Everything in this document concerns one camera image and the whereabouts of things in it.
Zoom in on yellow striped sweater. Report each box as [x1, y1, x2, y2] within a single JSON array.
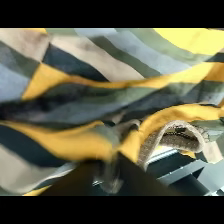
[[0, 28, 224, 197]]

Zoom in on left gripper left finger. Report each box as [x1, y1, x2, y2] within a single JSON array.
[[41, 159, 105, 197]]

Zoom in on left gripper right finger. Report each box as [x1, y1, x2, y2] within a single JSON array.
[[115, 153, 178, 197]]

